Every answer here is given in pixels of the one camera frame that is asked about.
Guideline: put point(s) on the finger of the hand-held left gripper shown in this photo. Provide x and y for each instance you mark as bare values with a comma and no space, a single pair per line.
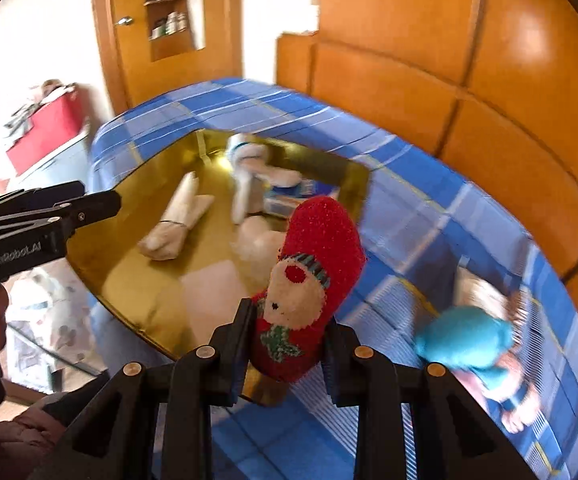
44,195
94,207

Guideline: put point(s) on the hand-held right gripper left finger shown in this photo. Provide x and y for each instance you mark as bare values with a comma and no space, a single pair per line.
236,355

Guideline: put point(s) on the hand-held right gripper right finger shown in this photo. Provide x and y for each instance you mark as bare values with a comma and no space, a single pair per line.
339,380

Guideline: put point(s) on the gold metal tray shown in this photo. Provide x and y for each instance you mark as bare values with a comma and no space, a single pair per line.
134,280

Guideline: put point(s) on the beige cloth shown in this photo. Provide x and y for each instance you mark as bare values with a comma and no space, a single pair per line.
179,220

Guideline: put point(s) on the teal fuzzy sock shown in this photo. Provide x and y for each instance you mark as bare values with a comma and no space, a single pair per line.
464,340

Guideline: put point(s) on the red christmas sock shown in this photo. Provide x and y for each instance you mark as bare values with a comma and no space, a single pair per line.
314,240

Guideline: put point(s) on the white sock with blue stripe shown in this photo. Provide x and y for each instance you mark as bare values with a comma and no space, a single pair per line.
249,160

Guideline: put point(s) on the blue and white small box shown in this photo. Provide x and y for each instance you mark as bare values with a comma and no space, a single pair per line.
289,197

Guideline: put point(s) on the mauve fuzzy sock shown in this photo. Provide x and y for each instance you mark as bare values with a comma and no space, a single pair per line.
489,295

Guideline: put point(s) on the pink smooth cloth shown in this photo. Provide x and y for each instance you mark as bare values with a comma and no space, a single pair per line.
519,410

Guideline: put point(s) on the grey plastic storage bin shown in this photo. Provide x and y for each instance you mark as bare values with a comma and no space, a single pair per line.
64,157

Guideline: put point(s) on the red fabric box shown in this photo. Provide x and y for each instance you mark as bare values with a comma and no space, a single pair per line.
44,135

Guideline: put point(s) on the white printed plastic bag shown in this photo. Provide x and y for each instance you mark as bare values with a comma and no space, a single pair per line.
49,310

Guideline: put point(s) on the pile of clothes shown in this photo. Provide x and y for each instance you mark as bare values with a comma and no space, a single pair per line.
44,92

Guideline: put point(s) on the wooden door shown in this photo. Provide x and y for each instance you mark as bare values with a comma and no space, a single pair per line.
124,70

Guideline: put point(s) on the metal door knob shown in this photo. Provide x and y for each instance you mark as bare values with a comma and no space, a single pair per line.
124,21

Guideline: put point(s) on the collection of small shelf bottles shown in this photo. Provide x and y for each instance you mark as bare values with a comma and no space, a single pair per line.
169,22

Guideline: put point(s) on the blue plaid bed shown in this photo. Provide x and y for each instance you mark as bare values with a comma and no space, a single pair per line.
419,170

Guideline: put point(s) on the narrow mirror panel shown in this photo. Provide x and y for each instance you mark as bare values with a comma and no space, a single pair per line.
196,5

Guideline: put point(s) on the wooden wardrobe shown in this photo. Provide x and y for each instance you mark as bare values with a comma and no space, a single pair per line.
419,35

